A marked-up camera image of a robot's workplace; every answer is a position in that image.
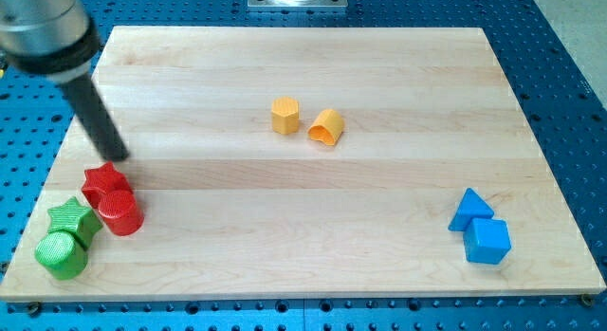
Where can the red star block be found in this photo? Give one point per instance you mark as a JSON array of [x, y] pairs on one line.
[[101, 181]]

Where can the blue cube block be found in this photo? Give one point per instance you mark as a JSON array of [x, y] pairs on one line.
[[486, 241]]

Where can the black pusher rod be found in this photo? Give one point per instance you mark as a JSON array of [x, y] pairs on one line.
[[85, 101]]

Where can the wooden board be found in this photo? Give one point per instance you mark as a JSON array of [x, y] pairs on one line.
[[234, 210]]

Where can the blue triangle block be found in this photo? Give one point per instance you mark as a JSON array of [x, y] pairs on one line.
[[471, 206]]

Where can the green star block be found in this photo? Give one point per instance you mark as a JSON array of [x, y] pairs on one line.
[[76, 219]]

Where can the green cylinder block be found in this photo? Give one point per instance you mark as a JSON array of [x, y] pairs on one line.
[[61, 255]]

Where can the red cylinder block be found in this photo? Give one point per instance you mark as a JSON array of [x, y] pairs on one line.
[[120, 212]]

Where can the yellow hexagon block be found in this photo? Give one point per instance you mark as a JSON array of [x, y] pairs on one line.
[[285, 115]]

